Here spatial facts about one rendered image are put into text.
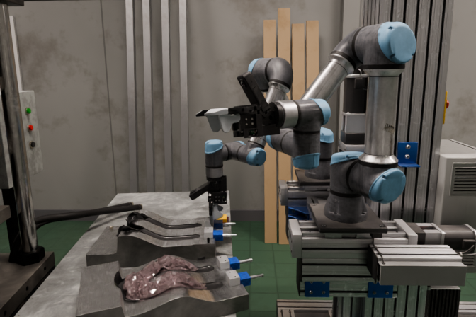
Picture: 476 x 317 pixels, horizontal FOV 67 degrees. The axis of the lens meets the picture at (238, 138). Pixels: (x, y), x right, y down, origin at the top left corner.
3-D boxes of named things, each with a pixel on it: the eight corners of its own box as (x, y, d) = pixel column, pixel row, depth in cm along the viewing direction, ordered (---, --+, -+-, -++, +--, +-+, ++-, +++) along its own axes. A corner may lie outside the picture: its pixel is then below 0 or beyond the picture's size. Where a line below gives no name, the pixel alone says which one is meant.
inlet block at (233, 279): (261, 278, 128) (261, 264, 127) (266, 286, 123) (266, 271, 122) (225, 286, 124) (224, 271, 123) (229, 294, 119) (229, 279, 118)
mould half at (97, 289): (224, 268, 140) (224, 242, 138) (248, 309, 116) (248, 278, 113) (85, 296, 123) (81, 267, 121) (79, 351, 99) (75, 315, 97)
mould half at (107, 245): (216, 235, 168) (215, 207, 165) (215, 264, 142) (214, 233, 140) (108, 238, 166) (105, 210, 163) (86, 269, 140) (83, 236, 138)
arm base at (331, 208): (360, 206, 137) (361, 181, 135) (373, 223, 122) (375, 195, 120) (320, 206, 137) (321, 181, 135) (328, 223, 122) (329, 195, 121)
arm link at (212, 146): (228, 141, 151) (211, 143, 146) (228, 165, 153) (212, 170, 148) (217, 138, 157) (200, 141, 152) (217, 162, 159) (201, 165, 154)
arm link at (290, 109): (297, 99, 94) (281, 101, 101) (282, 100, 92) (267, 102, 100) (299, 127, 94) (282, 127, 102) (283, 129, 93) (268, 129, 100)
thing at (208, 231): (236, 238, 151) (236, 226, 150) (236, 243, 146) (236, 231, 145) (205, 239, 150) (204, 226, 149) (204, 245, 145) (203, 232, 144)
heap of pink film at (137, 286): (196, 264, 131) (195, 245, 130) (209, 292, 115) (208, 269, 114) (122, 279, 123) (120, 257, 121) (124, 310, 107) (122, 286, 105)
